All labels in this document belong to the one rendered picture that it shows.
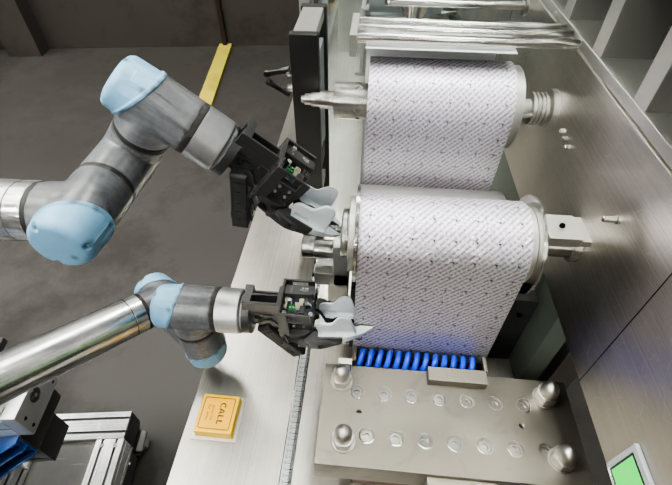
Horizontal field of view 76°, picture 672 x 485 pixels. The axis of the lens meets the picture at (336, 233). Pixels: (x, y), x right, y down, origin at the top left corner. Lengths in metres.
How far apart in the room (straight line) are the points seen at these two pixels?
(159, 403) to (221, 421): 1.14
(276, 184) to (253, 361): 0.46
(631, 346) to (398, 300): 0.30
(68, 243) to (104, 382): 1.61
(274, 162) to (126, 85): 0.19
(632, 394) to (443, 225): 0.29
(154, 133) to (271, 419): 0.55
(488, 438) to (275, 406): 0.39
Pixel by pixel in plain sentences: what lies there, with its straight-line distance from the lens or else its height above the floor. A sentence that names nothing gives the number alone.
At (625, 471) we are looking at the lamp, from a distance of 0.64.
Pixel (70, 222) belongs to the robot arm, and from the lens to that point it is 0.54.
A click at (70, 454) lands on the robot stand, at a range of 1.80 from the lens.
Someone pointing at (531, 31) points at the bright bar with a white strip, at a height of 1.45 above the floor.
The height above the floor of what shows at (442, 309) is 1.16.
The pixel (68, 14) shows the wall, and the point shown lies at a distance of 5.15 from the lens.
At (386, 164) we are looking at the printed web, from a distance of 0.79.
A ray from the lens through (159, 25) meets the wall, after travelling 4.87.
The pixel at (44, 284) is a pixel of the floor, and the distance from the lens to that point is 2.63.
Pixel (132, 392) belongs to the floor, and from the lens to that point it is 2.06.
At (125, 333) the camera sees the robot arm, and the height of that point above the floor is 1.04.
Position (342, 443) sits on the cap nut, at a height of 1.06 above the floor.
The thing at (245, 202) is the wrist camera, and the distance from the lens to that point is 0.64.
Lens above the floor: 1.71
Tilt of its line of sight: 45 degrees down
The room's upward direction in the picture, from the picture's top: straight up
